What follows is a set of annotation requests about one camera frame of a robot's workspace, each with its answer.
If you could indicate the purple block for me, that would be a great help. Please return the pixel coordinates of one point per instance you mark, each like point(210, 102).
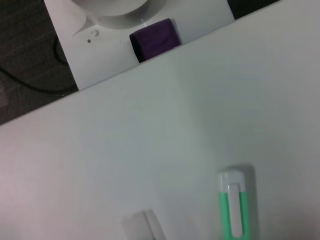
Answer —
point(155, 40)

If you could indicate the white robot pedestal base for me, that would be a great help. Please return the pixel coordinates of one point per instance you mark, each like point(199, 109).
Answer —
point(100, 55)

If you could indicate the green pen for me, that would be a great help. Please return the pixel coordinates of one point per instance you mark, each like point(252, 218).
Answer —
point(222, 212)

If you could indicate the grey marker pen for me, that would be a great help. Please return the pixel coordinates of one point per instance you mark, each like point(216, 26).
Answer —
point(140, 227)

